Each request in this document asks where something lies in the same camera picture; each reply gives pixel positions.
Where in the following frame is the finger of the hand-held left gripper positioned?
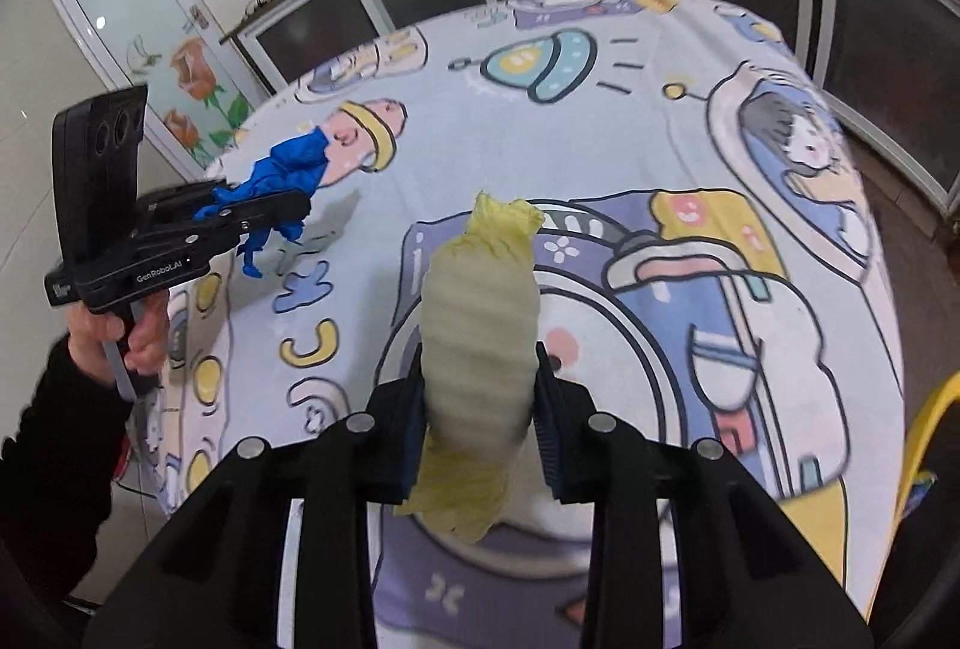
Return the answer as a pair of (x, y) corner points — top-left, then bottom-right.
(148, 182), (227, 221)
(187, 190), (313, 261)

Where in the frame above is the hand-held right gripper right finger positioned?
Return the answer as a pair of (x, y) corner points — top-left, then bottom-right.
(532, 352), (875, 649)

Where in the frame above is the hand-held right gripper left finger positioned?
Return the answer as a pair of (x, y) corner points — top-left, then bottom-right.
(82, 345), (428, 649)

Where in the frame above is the blue rubber glove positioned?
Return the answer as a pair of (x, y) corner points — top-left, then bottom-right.
(193, 127), (332, 279)

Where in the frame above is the napa cabbage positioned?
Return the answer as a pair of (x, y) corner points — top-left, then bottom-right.
(394, 191), (544, 545)

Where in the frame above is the yellow trash bin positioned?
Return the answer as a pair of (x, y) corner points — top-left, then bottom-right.
(895, 370), (960, 524)

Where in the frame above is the person's left forearm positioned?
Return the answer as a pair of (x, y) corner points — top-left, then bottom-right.
(0, 341), (134, 620)

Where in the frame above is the person's left hand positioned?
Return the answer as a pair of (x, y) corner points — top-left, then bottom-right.
(66, 298), (172, 396)

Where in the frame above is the glass door with flower decal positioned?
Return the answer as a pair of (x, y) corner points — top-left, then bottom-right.
(43, 0), (261, 171)

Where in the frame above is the printed cartoon tablecloth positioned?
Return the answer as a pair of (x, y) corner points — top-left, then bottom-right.
(124, 0), (906, 649)

